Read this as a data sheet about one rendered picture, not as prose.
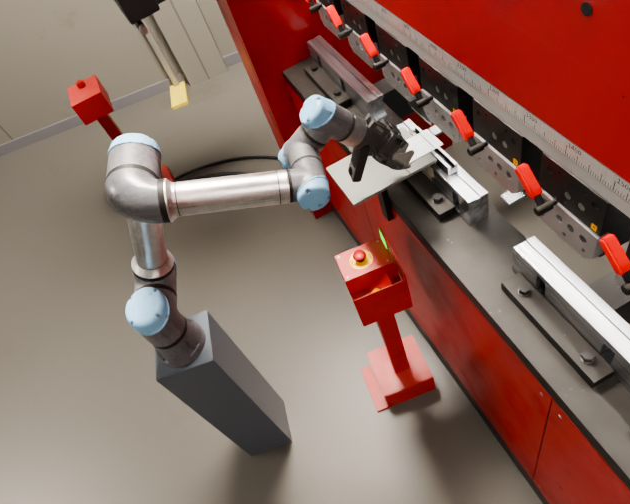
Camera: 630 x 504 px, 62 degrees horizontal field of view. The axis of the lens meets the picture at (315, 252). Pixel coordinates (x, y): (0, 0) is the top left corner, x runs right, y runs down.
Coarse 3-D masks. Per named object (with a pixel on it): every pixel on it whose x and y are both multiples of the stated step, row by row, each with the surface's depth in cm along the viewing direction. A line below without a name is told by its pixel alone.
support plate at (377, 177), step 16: (400, 128) 153; (368, 160) 149; (416, 160) 144; (432, 160) 142; (336, 176) 149; (368, 176) 145; (384, 176) 144; (400, 176) 142; (352, 192) 143; (368, 192) 142
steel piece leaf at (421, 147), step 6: (414, 138) 149; (420, 138) 148; (414, 144) 148; (420, 144) 147; (426, 144) 146; (408, 150) 147; (414, 150) 146; (420, 150) 146; (426, 150) 145; (432, 150) 144; (414, 156) 145; (420, 156) 144
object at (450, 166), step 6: (414, 132) 151; (438, 150) 145; (438, 156) 143; (444, 156) 143; (438, 162) 143; (444, 162) 141; (450, 162) 141; (456, 162) 140; (444, 168) 142; (450, 168) 140; (456, 168) 141; (450, 174) 141
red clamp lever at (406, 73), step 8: (400, 72) 118; (408, 72) 118; (408, 80) 118; (416, 80) 118; (408, 88) 119; (416, 88) 118; (416, 96) 118; (432, 96) 118; (416, 104) 118; (424, 104) 118
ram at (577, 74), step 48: (384, 0) 117; (432, 0) 98; (480, 0) 84; (528, 0) 74; (576, 0) 66; (624, 0) 60; (480, 48) 91; (528, 48) 79; (576, 48) 70; (624, 48) 63; (480, 96) 100; (528, 96) 86; (576, 96) 75; (624, 96) 67; (576, 144) 81; (624, 144) 71
